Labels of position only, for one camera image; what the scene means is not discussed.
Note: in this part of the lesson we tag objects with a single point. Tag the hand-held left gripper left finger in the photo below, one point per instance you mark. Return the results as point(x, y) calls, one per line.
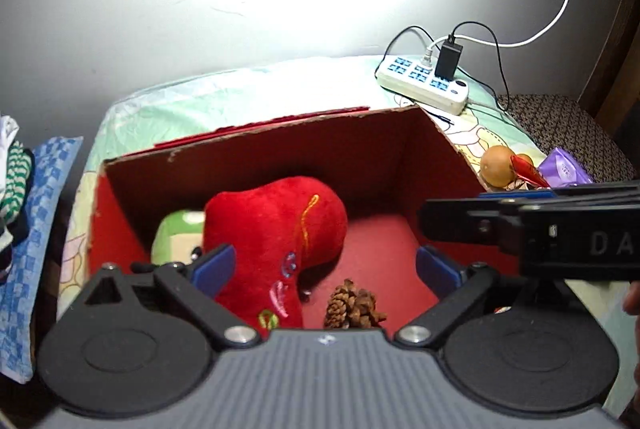
point(216, 270)

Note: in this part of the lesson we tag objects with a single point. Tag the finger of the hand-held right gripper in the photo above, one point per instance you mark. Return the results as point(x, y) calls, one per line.
point(515, 195)
point(460, 221)

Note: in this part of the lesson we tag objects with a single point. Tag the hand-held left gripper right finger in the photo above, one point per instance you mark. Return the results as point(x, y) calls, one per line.
point(439, 271)

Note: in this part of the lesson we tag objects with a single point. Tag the cardboard box with red lining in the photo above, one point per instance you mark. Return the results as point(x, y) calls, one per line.
point(400, 149)

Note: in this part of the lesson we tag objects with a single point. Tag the person's right hand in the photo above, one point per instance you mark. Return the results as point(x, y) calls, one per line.
point(633, 304)

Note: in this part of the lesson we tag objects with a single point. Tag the red shiny wrapper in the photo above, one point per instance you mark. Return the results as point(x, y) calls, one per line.
point(527, 171)

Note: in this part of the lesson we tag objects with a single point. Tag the round brown-orange fruit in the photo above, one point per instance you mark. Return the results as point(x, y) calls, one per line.
point(496, 165)

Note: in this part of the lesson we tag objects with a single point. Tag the green and white plush toy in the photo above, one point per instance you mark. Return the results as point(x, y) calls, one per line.
point(175, 234)

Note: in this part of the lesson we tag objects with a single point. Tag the purple packet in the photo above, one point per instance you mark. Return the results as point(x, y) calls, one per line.
point(565, 166)

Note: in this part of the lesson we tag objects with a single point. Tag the red plush toy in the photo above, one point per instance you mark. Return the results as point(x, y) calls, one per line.
point(280, 219)

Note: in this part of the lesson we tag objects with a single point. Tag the brown patterned seat cushion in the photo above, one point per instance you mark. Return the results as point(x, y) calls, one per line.
point(560, 124)

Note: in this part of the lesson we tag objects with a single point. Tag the brown pine cone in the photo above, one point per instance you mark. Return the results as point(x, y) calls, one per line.
point(350, 306)

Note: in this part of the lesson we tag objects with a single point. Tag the white power strip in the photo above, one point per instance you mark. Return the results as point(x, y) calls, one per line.
point(417, 84)

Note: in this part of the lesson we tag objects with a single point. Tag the black charger plug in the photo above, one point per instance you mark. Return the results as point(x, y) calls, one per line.
point(447, 59)

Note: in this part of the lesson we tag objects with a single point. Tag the brown wooden furniture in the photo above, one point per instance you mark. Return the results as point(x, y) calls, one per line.
point(612, 59)

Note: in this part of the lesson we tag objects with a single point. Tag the blue checkered cloth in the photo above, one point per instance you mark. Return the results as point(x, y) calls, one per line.
point(42, 219)

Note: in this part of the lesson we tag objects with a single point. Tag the green and white striped cloth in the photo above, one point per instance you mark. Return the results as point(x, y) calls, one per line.
point(15, 181)

